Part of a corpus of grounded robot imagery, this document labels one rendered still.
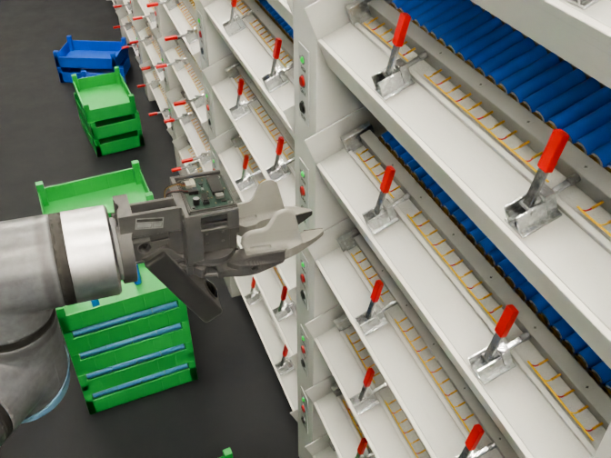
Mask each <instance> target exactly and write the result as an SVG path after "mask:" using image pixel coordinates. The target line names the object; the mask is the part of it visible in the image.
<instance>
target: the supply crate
mask: <svg viewBox="0 0 611 458"><path fill-rule="evenodd" d="M138 268H139V273H140V276H141V281H142V283H140V284H135V282H132V283H128V284H125V283H124V280H121V284H122V293H120V294H119V295H115V296H110V297H106V298H102V299H99V303H100V305H98V306H94V307H93V306H92V303H91V301H88V302H83V303H79V304H71V305H66V306H63V307H58V308H55V309H56V313H57V318H58V322H59V324H60V327H61V330H62V333H63V334H66V333H69V332H73V331H75V330H79V329H82V328H85V327H88V326H91V325H95V324H100V323H103V322H106V321H110V320H113V319H116V318H119V317H122V316H126V315H129V314H134V313H137V312H141V311H144V310H147V309H150V308H154V307H157V306H159V305H163V304H169V303H172V302H174V301H178V300H180V299H179V298H178V297H177V296H175V295H174V294H173V293H172V292H171V291H170V290H169V289H168V288H167V287H166V286H165V285H164V284H163V283H162V282H160V281H159V280H158V279H157V278H156V277H155V276H154V275H153V274H152V273H151V272H150V271H149V270H148V269H147V268H145V263H142V264H138Z"/></svg>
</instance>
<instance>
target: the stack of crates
mask: <svg viewBox="0 0 611 458"><path fill-rule="evenodd" d="M131 163H132V167H133V168H128V169H125V170H120V171H116V172H112V173H108V174H100V175H97V176H92V177H88V178H84V179H80V180H76V181H72V182H68V183H63V184H56V185H52V186H47V187H44V185H43V182H42V181H40V182H35V186H36V189H37V192H38V196H39V200H40V205H41V208H42V213H43V214H53V213H60V212H63V211H69V210H75V209H80V208H86V207H92V206H98V205H104V206H105V207H106V209H107V212H108V216H109V217H111V213H114V212H115V209H114V203H113V196H114V195H120V194H126V195H127V198H128V201H129V203H130V204H131V203H138V202H143V201H149V200H154V196H153V193H152V192H150V191H149V189H148V186H147V184H146V182H145V178H144V177H143V175H142V172H141V170H140V166H139V162H138V160H134V161H131Z"/></svg>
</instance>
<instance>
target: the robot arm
mask: <svg viewBox="0 0 611 458"><path fill-rule="evenodd" d="M208 175H209V176H208ZM201 176H203V177H201ZM196 177H197V178H196ZM190 178H191V179H190ZM168 188H169V189H170V192H168V193H167V194H165V191H166V189H168ZM169 194H171V197H167V196H168V195H169ZM113 203H114V209H115V212H114V213H111V217H109V216H108V212H107V209H106V207H105V206H104V205H98V206H92V207H86V208H80V209H75V210H69V211H63V212H60V213H53V214H41V215H36V216H30V217H25V218H19V219H14V220H7V221H2V222H0V447H1V446H2V444H3V443H4V442H5V440H6V439H7V438H8V437H9V436H11V435H12V434H13V432H14V431H15V430H16V429H17V427H18V426H19V425H20V424H21V423H28V422H32V421H34V420H36V419H39V418H41V417H42V416H44V415H46V414H47V413H49V412H51V411H52V410H53V409H54V408H55V407H56V406H57V405H58V404H59V403H60V402H61V401H62V399H63V398H64V396H65V393H66V391H67V389H68V386H69V382H70V359H69V354H68V351H67V349H66V347H65V344H64V340H63V336H62V333H61V329H60V325H59V322H58V318H57V313H56V309H55V308H58V307H63V306H66V305H71V304H79V303H83V302H88V301H93V300H97V299H102V298H106V297H110V296H115V295H119V294H120V293H122V284H121V280H124V283H125V284H128V283H132V282H137V281H138V275H137V267H136V265H137V264H142V263H145V268H147V269H148V270H149V271H150V272H151V273H152V274H153V275H154V276H155V277H156V278H157V279H158V280H159V281H160V282H162V283H163V284H164V285H165V286H166V287H167V288H168V289H169V290H170V291H171V292H172V293H173V294H174V295H175V296H177V297H178V298H179V299H180V300H181V301H182V302H183V303H184V304H185V305H186V306H187V307H188V308H189V309H190V310H192V311H193V312H194V313H195V314H196V315H197V316H198V317H199V318H200V319H201V320H202V321H203V322H205V323H208V322H210V321H211V320H213V319H214V318H216V317H217V316H218V315H220V314H221V313H222V308H221V304H220V302H219V299H218V292H217V289H216V287H215V286H214V284H212V283H211V282H210V281H208V280H207V279H206V278H205V276H218V278H219V279H220V278H224V277H228V276H248V275H253V274H259V273H261V272H263V271H265V270H267V269H270V268H272V267H274V266H277V265H279V264H281V263H283V262H284V261H285V259H288V258H290V257H292V256H294V255H296V254H298V253H300V252H301V251H303V250H304V249H306V248H307V247H308V246H309V245H311V244H312V243H314V242H315V241H316V240H318V239H319V238H320V237H321V236H322V235H323V234H324V229H323V228H316V229H309V230H304V231H303V232H301V233H300V230H299V227H298V225H299V224H301V223H302V222H303V221H304V220H306V219H307V218H308V217H310V216H311V215H312V214H313V211H312V210H311V209H307V208H302V207H295V206H284V203H283V200H282V196H281V194H280V191H279V187H278V184H277V182H276V181H274V180H265V181H263V182H261V183H260V184H259V185H258V187H257V188H256V190H255V193H254V195H253V197H252V198H251V199H249V200H248V201H245V202H242V203H238V204H237V203H236V201H235V198H234V197H233V195H232V193H231V191H230V189H229V187H228V185H227V183H226V181H225V178H224V177H223V176H222V175H221V174H220V170H213V171H207V172H201V173H195V174H184V175H178V176H172V177H170V185H169V186H167V187H166V188H165V190H164V198H160V199H155V200H149V201H143V202H138V203H131V204H130V203H129V201H128V198H127V195H126V194H120V195H114V196H113ZM238 235H239V236H241V237H242V238H241V244H242V246H243V247H244V248H241V249H240V247H239V246H238V245H237V236H238Z"/></svg>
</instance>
